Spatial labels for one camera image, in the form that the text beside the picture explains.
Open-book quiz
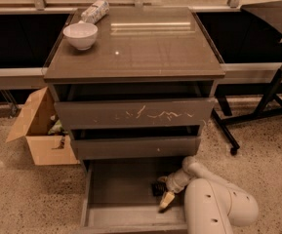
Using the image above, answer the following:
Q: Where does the grey middle drawer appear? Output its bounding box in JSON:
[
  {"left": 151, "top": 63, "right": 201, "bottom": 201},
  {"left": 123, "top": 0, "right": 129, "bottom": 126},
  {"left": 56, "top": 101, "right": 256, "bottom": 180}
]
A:
[{"left": 71, "top": 136, "right": 201, "bottom": 160}]

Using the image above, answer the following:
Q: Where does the white blue snack bag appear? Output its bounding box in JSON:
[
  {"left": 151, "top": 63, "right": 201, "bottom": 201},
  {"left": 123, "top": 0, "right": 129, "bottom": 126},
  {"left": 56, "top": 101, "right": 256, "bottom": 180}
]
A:
[{"left": 81, "top": 0, "right": 109, "bottom": 24}]

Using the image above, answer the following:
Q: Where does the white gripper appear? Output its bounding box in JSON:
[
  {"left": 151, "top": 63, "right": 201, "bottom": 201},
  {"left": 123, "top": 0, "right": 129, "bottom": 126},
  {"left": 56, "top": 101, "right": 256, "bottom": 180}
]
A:
[{"left": 157, "top": 169, "right": 191, "bottom": 211}]

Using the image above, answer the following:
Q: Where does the open cardboard box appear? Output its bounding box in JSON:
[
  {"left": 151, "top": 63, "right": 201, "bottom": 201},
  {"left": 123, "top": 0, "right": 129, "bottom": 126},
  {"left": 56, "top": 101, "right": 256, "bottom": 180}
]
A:
[{"left": 6, "top": 87, "right": 78, "bottom": 166}]

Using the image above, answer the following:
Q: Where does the grey top drawer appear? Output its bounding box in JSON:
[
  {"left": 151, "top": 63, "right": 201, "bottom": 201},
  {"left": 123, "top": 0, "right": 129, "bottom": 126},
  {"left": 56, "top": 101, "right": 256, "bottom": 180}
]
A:
[{"left": 55, "top": 98, "right": 215, "bottom": 130}]

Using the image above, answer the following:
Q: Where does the green bag in box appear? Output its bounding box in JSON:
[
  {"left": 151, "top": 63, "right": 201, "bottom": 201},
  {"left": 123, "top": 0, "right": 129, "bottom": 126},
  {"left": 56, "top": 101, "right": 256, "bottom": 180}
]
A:
[{"left": 48, "top": 120, "right": 64, "bottom": 135}]

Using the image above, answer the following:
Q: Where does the white ceramic bowl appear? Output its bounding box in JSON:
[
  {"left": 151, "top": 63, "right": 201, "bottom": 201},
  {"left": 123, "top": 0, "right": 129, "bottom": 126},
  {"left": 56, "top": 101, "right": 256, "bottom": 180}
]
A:
[{"left": 63, "top": 22, "right": 98, "bottom": 50}]

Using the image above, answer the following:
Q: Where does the grey open bottom drawer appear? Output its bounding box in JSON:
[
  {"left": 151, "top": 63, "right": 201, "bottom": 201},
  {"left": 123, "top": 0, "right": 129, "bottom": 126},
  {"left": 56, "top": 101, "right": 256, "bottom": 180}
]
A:
[{"left": 81, "top": 156, "right": 187, "bottom": 234}]

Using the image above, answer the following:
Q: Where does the black rxbar chocolate bar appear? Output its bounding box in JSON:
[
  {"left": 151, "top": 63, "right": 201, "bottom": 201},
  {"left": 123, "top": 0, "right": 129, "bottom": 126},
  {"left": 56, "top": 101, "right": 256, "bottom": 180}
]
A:
[{"left": 151, "top": 182, "right": 167, "bottom": 197}]

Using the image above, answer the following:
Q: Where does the grey drawer cabinet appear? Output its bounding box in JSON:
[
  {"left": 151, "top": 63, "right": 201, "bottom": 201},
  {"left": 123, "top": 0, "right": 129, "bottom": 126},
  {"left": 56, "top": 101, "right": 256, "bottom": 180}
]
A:
[{"left": 43, "top": 6, "right": 226, "bottom": 174}]

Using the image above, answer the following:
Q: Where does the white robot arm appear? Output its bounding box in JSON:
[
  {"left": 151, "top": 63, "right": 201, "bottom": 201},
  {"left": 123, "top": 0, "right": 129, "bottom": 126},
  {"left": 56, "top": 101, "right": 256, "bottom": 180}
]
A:
[{"left": 158, "top": 156, "right": 259, "bottom": 234}]

